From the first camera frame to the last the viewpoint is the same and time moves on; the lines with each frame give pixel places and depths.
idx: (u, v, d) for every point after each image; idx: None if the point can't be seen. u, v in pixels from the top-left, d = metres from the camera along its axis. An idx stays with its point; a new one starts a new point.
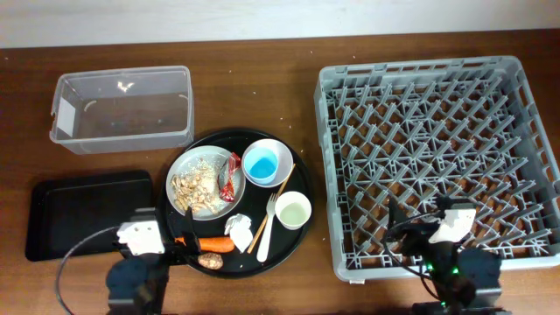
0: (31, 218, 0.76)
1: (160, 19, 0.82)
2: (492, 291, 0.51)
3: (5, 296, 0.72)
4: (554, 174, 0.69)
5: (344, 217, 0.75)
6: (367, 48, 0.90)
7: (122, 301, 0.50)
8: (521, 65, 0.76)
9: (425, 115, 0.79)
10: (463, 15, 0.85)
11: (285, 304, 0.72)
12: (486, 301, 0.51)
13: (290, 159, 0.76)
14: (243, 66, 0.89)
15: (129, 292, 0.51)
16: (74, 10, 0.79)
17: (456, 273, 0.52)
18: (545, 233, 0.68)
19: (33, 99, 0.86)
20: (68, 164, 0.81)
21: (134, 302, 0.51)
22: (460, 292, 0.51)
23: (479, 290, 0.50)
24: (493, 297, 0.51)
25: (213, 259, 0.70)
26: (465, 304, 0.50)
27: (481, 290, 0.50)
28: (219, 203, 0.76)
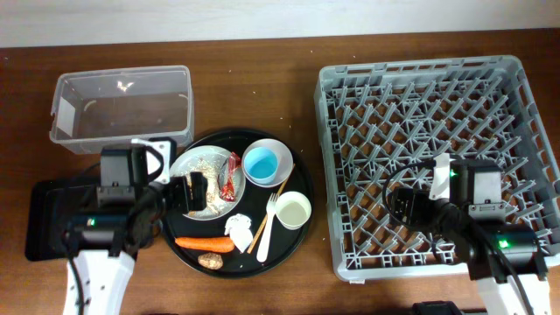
0: (30, 219, 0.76)
1: (160, 18, 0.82)
2: (490, 172, 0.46)
3: (5, 296, 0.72)
4: (554, 173, 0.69)
5: (344, 217, 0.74)
6: (367, 47, 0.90)
7: (106, 174, 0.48)
8: (521, 65, 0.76)
9: (425, 115, 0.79)
10: (463, 14, 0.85)
11: (285, 304, 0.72)
12: (491, 191, 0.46)
13: (290, 160, 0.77)
14: (243, 66, 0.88)
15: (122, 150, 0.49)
16: (74, 10, 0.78)
17: (453, 174, 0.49)
18: (545, 233, 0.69)
19: (32, 99, 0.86)
20: (68, 165, 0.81)
21: (124, 157, 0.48)
22: (462, 186, 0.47)
23: (477, 172, 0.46)
24: (497, 186, 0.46)
25: (213, 259, 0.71)
26: (468, 195, 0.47)
27: (477, 171, 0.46)
28: (219, 203, 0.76)
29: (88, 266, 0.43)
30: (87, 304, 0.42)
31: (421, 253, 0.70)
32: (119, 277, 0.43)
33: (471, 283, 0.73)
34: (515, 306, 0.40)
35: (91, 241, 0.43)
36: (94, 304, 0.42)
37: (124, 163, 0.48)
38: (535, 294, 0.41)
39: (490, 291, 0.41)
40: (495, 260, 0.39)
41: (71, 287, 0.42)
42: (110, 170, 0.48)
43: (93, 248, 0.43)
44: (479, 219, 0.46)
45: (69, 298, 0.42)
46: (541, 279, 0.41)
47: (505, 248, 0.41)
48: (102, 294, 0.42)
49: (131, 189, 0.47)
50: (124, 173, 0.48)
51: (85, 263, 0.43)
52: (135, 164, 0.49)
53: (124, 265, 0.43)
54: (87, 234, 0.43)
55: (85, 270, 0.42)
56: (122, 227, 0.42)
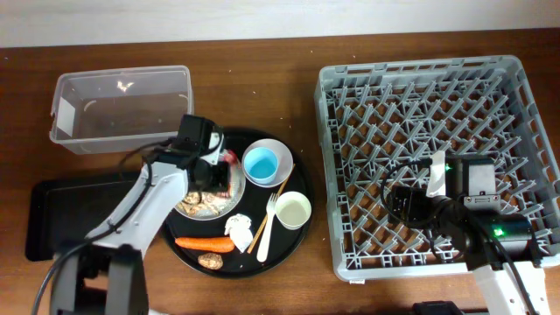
0: (30, 219, 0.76)
1: (160, 18, 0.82)
2: (484, 164, 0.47)
3: (5, 295, 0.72)
4: (554, 173, 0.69)
5: (344, 217, 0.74)
6: (367, 47, 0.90)
7: (184, 128, 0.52)
8: (521, 65, 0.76)
9: (425, 115, 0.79)
10: (464, 14, 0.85)
11: (285, 304, 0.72)
12: (484, 183, 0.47)
13: (290, 160, 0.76)
14: (243, 66, 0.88)
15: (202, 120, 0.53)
16: (73, 9, 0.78)
17: (448, 169, 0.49)
18: (545, 234, 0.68)
19: (32, 99, 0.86)
20: (68, 164, 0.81)
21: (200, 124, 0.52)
22: (457, 180, 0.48)
23: (472, 164, 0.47)
24: (490, 178, 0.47)
25: (213, 259, 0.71)
26: (463, 188, 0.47)
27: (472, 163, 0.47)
28: (220, 203, 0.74)
29: (160, 166, 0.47)
30: (150, 186, 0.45)
31: (421, 253, 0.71)
32: (177, 185, 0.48)
33: (471, 283, 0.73)
34: (513, 292, 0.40)
35: (160, 162, 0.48)
36: (157, 188, 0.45)
37: (199, 126, 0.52)
38: (530, 282, 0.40)
39: (486, 279, 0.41)
40: (490, 247, 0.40)
41: (141, 177, 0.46)
42: (187, 127, 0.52)
43: (164, 162, 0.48)
44: (475, 210, 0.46)
45: (139, 182, 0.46)
46: (536, 265, 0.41)
47: (500, 235, 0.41)
48: (165, 186, 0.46)
49: (199, 146, 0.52)
50: (198, 135, 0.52)
51: (157, 164, 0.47)
52: (206, 129, 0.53)
53: (182, 181, 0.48)
54: (163, 159, 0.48)
55: (157, 168, 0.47)
56: (185, 163, 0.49)
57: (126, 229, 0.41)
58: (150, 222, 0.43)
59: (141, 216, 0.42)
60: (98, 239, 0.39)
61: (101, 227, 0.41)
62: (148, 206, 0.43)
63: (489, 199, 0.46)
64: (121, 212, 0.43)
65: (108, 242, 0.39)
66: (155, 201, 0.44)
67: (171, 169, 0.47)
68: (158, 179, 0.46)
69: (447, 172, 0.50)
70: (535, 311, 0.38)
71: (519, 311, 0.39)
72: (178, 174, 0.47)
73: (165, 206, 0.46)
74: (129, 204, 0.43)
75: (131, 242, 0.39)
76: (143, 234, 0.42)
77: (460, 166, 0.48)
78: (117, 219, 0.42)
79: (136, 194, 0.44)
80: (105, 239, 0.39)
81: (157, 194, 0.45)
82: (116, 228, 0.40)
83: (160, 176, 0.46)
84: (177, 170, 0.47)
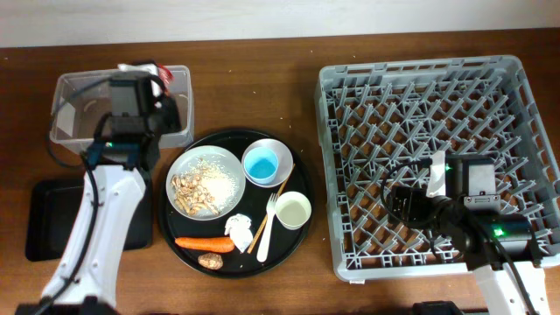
0: (30, 218, 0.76)
1: (159, 18, 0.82)
2: (483, 164, 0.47)
3: (5, 295, 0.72)
4: (554, 173, 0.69)
5: (344, 217, 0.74)
6: (367, 47, 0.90)
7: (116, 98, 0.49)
8: (521, 65, 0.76)
9: (425, 115, 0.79)
10: (463, 14, 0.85)
11: (286, 304, 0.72)
12: (484, 182, 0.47)
13: (290, 160, 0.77)
14: (243, 66, 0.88)
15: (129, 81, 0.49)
16: (73, 10, 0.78)
17: (448, 169, 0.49)
18: (545, 234, 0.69)
19: (32, 99, 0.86)
20: (68, 164, 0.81)
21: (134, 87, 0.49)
22: (456, 180, 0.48)
23: (472, 164, 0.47)
24: (490, 178, 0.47)
25: (213, 259, 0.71)
26: (463, 188, 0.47)
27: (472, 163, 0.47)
28: (219, 203, 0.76)
29: (103, 176, 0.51)
30: (99, 207, 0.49)
31: (421, 253, 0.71)
32: (129, 189, 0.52)
33: (471, 283, 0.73)
34: (513, 292, 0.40)
35: (106, 164, 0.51)
36: (106, 207, 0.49)
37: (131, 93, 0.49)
38: (530, 282, 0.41)
39: (486, 279, 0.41)
40: (490, 247, 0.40)
41: (86, 194, 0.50)
42: (120, 94, 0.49)
43: (107, 164, 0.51)
44: (475, 210, 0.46)
45: (86, 202, 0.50)
46: (536, 265, 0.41)
47: (500, 235, 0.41)
48: (114, 200, 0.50)
49: (139, 120, 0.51)
50: (136, 103, 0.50)
51: (99, 174, 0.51)
52: (143, 94, 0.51)
53: (135, 181, 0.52)
54: (104, 155, 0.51)
55: (100, 178, 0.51)
56: (136, 156, 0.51)
57: (84, 276, 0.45)
58: (108, 250, 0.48)
59: (97, 253, 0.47)
60: (59, 297, 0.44)
61: (55, 280, 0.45)
62: (100, 237, 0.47)
63: (490, 199, 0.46)
64: (74, 252, 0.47)
65: (69, 297, 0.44)
66: (105, 228, 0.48)
67: (115, 176, 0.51)
68: (105, 198, 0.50)
69: (446, 172, 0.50)
70: (535, 311, 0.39)
71: (519, 311, 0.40)
72: (126, 178, 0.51)
73: (121, 220, 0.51)
74: (80, 239, 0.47)
75: (93, 295, 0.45)
76: (104, 269, 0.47)
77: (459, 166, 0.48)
78: (73, 262, 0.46)
79: (86, 221, 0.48)
80: (66, 294, 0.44)
81: (106, 218, 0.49)
82: (73, 277, 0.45)
83: (106, 190, 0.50)
84: (124, 173, 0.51)
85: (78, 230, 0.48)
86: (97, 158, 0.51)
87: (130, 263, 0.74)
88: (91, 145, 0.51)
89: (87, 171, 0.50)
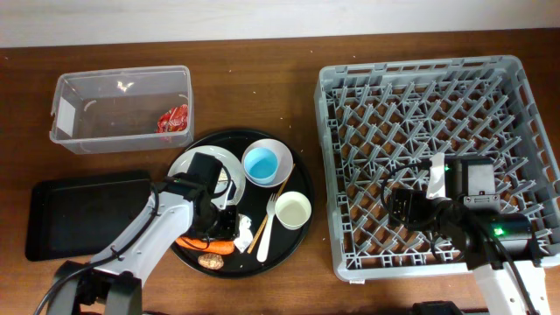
0: (30, 219, 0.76)
1: (159, 18, 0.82)
2: (483, 164, 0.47)
3: (4, 295, 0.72)
4: (554, 173, 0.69)
5: (344, 217, 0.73)
6: (367, 47, 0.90)
7: (196, 164, 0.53)
8: (521, 65, 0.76)
9: (425, 115, 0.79)
10: (463, 14, 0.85)
11: (285, 304, 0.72)
12: (484, 183, 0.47)
13: (290, 160, 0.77)
14: (243, 66, 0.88)
15: (212, 160, 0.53)
16: (73, 10, 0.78)
17: (447, 169, 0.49)
18: (545, 233, 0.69)
19: (32, 99, 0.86)
20: (68, 164, 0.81)
21: (212, 164, 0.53)
22: (456, 180, 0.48)
23: (471, 164, 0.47)
24: (490, 178, 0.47)
25: (213, 260, 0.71)
26: (463, 187, 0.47)
27: (472, 163, 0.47)
28: None
29: (168, 197, 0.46)
30: (157, 217, 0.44)
31: (421, 253, 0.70)
32: (184, 217, 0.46)
33: (472, 283, 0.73)
34: (513, 290, 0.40)
35: (166, 192, 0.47)
36: (163, 219, 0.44)
37: (209, 164, 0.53)
38: (530, 282, 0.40)
39: (486, 279, 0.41)
40: (490, 246, 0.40)
41: (147, 206, 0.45)
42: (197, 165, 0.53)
43: (170, 192, 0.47)
44: (475, 209, 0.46)
45: (144, 212, 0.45)
46: (535, 265, 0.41)
47: (500, 234, 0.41)
48: (171, 218, 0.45)
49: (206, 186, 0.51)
50: (207, 171, 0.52)
51: (165, 194, 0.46)
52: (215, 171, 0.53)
53: (189, 213, 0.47)
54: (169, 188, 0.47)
55: (163, 199, 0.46)
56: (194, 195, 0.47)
57: (129, 259, 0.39)
58: (153, 253, 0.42)
59: (146, 246, 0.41)
60: (100, 265, 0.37)
61: (103, 253, 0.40)
62: (150, 239, 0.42)
63: (490, 199, 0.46)
64: (124, 240, 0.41)
65: (109, 270, 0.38)
66: (155, 235, 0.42)
67: (177, 199, 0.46)
68: (164, 210, 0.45)
69: (447, 174, 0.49)
70: (534, 310, 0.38)
71: (519, 311, 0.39)
72: (185, 206, 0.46)
73: (165, 241, 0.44)
74: (130, 234, 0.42)
75: (131, 271, 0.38)
76: (143, 268, 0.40)
77: (460, 170, 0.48)
78: (122, 246, 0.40)
79: (139, 225, 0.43)
80: (107, 267, 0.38)
81: (161, 226, 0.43)
82: (120, 255, 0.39)
83: (166, 205, 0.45)
84: (184, 200, 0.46)
85: (130, 228, 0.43)
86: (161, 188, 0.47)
87: None
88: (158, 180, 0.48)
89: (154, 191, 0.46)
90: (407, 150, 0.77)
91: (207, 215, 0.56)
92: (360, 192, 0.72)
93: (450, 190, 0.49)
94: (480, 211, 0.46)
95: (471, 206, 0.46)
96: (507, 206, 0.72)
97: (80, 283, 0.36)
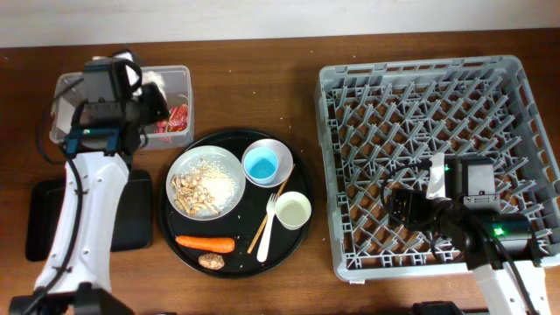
0: (30, 219, 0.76)
1: (159, 18, 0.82)
2: (483, 163, 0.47)
3: (4, 295, 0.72)
4: (554, 173, 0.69)
5: (344, 217, 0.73)
6: (367, 47, 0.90)
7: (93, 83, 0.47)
8: (521, 65, 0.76)
9: (425, 115, 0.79)
10: (462, 14, 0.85)
11: (285, 304, 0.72)
12: (484, 183, 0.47)
13: (290, 159, 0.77)
14: (243, 66, 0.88)
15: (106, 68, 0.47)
16: (73, 10, 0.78)
17: (447, 170, 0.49)
18: (544, 233, 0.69)
19: (32, 98, 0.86)
20: (68, 164, 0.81)
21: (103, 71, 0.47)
22: (456, 180, 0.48)
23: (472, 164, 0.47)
24: (490, 178, 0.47)
25: (214, 260, 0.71)
26: (463, 187, 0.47)
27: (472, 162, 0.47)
28: (219, 203, 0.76)
29: (84, 164, 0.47)
30: (85, 194, 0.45)
31: (421, 253, 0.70)
32: (111, 174, 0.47)
33: (472, 283, 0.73)
34: (513, 290, 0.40)
35: (87, 150, 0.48)
36: (91, 194, 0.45)
37: (106, 78, 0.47)
38: (530, 282, 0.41)
39: (486, 279, 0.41)
40: (489, 246, 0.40)
41: (69, 183, 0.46)
42: (94, 82, 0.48)
43: (85, 152, 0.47)
44: (474, 210, 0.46)
45: (69, 191, 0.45)
46: (536, 265, 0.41)
47: (500, 234, 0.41)
48: (98, 186, 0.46)
49: (116, 106, 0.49)
50: (110, 90, 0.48)
51: (81, 159, 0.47)
52: (118, 80, 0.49)
53: (118, 165, 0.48)
54: (80, 141, 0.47)
55: (82, 164, 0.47)
56: (115, 139, 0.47)
57: (77, 263, 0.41)
58: (101, 238, 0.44)
59: (88, 240, 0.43)
60: (52, 288, 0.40)
61: (48, 271, 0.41)
62: (90, 227, 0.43)
63: (490, 198, 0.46)
64: (65, 242, 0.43)
65: (62, 288, 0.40)
66: (94, 217, 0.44)
67: (96, 160, 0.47)
68: (88, 183, 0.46)
69: (446, 174, 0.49)
70: (535, 311, 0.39)
71: (519, 311, 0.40)
72: (106, 165, 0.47)
73: (109, 208, 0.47)
74: (67, 233, 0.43)
75: (88, 283, 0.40)
76: (96, 255, 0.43)
77: (458, 168, 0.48)
78: (63, 253, 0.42)
79: (73, 211, 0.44)
80: (59, 284, 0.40)
81: (95, 201, 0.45)
82: (66, 266, 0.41)
83: (88, 176, 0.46)
84: (105, 158, 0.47)
85: (66, 218, 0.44)
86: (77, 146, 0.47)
87: (131, 264, 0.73)
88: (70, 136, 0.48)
89: (67, 159, 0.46)
90: (407, 150, 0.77)
91: (137, 122, 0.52)
92: (360, 192, 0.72)
93: (450, 188, 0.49)
94: (480, 210, 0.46)
95: (471, 206, 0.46)
96: (507, 206, 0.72)
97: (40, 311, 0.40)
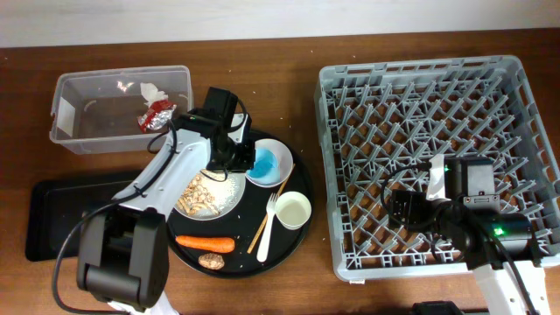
0: (30, 219, 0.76)
1: (159, 18, 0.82)
2: (483, 164, 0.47)
3: (5, 294, 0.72)
4: (554, 173, 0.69)
5: (344, 217, 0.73)
6: (367, 47, 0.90)
7: (209, 100, 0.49)
8: (521, 65, 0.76)
9: (425, 115, 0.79)
10: (463, 14, 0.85)
11: (286, 304, 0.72)
12: (484, 183, 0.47)
13: (290, 160, 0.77)
14: (243, 66, 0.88)
15: (225, 94, 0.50)
16: (73, 10, 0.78)
17: (447, 170, 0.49)
18: (544, 233, 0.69)
19: (32, 98, 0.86)
20: (68, 164, 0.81)
21: (222, 94, 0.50)
22: (456, 180, 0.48)
23: (472, 164, 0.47)
24: (490, 178, 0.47)
25: (214, 260, 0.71)
26: (462, 188, 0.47)
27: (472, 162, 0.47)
28: (219, 203, 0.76)
29: (187, 134, 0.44)
30: (176, 154, 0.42)
31: (421, 253, 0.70)
32: (202, 157, 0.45)
33: (472, 283, 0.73)
34: (513, 291, 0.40)
35: (185, 129, 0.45)
36: (182, 157, 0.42)
37: (222, 97, 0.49)
38: (530, 282, 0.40)
39: (486, 279, 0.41)
40: (489, 245, 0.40)
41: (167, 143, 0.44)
42: (210, 99, 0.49)
43: (186, 129, 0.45)
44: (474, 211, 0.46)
45: (165, 148, 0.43)
46: (536, 265, 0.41)
47: (500, 234, 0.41)
48: (190, 156, 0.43)
49: (220, 120, 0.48)
50: (221, 108, 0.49)
51: (183, 132, 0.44)
52: (229, 108, 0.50)
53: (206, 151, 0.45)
54: (185, 124, 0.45)
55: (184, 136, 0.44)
56: (210, 133, 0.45)
57: (151, 196, 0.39)
58: (175, 192, 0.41)
59: (166, 185, 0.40)
60: (125, 200, 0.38)
61: (127, 188, 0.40)
62: (171, 178, 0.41)
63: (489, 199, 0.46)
64: (147, 177, 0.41)
65: (132, 206, 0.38)
66: (173, 174, 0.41)
67: (195, 137, 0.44)
68: (183, 148, 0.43)
69: (447, 174, 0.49)
70: (535, 310, 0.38)
71: (519, 311, 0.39)
72: (201, 144, 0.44)
73: (189, 177, 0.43)
74: (152, 172, 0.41)
75: (153, 207, 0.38)
76: (168, 201, 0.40)
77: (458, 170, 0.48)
78: (143, 183, 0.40)
79: (163, 160, 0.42)
80: (130, 201, 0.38)
81: (182, 163, 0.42)
82: (143, 191, 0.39)
83: (185, 143, 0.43)
84: (200, 139, 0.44)
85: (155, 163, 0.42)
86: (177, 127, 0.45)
87: None
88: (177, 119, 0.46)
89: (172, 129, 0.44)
90: (407, 150, 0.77)
91: (232, 148, 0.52)
92: (360, 193, 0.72)
93: (450, 188, 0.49)
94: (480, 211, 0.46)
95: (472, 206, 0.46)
96: (508, 206, 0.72)
97: (108, 218, 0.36)
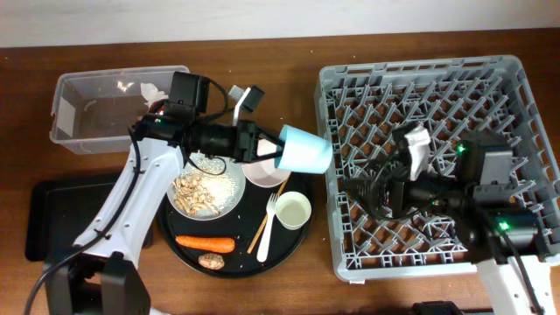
0: (30, 219, 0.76)
1: (159, 18, 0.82)
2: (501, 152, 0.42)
3: (4, 294, 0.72)
4: (554, 173, 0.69)
5: (344, 217, 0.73)
6: (367, 47, 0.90)
7: (178, 89, 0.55)
8: (520, 65, 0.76)
9: (425, 115, 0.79)
10: (463, 14, 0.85)
11: (286, 304, 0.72)
12: (499, 173, 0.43)
13: None
14: (243, 66, 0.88)
15: (194, 79, 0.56)
16: (73, 9, 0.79)
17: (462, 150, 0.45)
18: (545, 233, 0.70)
19: (32, 98, 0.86)
20: (68, 164, 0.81)
21: (191, 79, 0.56)
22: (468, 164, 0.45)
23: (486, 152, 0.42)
24: (507, 169, 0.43)
25: (214, 260, 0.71)
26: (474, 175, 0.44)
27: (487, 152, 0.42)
28: (219, 203, 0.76)
29: (148, 147, 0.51)
30: (141, 174, 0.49)
31: (421, 253, 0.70)
32: (170, 164, 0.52)
33: (472, 283, 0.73)
34: (518, 287, 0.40)
35: (150, 137, 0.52)
36: (146, 176, 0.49)
37: (192, 83, 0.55)
38: (537, 278, 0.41)
39: (491, 276, 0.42)
40: (495, 241, 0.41)
41: (130, 161, 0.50)
42: (179, 87, 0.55)
43: (153, 138, 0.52)
44: (484, 201, 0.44)
45: (129, 168, 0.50)
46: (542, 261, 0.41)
47: (505, 229, 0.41)
48: (156, 170, 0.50)
49: (193, 108, 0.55)
50: (191, 97, 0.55)
51: (146, 147, 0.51)
52: (201, 92, 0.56)
53: (175, 159, 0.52)
54: (151, 129, 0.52)
55: (147, 150, 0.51)
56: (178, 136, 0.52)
57: (115, 233, 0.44)
58: (140, 218, 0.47)
59: (131, 214, 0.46)
60: (88, 248, 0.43)
61: (88, 233, 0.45)
62: (134, 206, 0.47)
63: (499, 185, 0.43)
64: (110, 211, 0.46)
65: (99, 251, 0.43)
66: (143, 193, 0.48)
67: (159, 150, 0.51)
68: (148, 164, 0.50)
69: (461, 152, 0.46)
70: (540, 307, 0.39)
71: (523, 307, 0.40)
72: (169, 155, 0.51)
73: (157, 194, 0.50)
74: (115, 203, 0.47)
75: (121, 252, 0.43)
76: (136, 232, 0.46)
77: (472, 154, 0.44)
78: (107, 220, 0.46)
79: (125, 185, 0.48)
80: (95, 247, 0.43)
81: (146, 182, 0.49)
82: (106, 233, 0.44)
83: (148, 159, 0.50)
84: (168, 150, 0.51)
85: (116, 190, 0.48)
86: (144, 134, 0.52)
87: None
88: (141, 122, 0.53)
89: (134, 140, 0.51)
90: None
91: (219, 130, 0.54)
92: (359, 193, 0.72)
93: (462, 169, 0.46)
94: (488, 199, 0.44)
95: (481, 197, 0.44)
96: None
97: (73, 266, 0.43)
